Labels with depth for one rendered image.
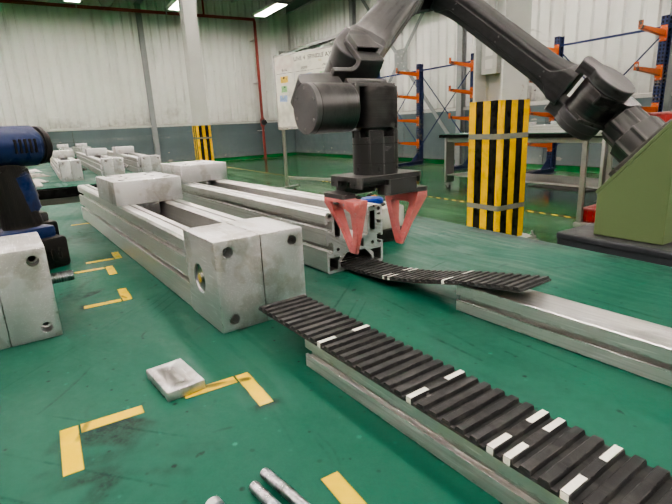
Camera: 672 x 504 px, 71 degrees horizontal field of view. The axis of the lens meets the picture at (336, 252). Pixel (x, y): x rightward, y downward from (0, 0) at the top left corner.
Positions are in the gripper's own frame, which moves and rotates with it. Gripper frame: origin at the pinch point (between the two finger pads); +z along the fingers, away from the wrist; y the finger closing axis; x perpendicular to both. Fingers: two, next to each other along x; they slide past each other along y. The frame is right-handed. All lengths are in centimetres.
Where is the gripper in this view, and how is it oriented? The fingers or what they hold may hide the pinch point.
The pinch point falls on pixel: (377, 242)
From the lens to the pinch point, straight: 63.4
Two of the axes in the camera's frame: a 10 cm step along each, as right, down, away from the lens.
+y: -8.2, 1.8, -5.4
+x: 5.7, 1.9, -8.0
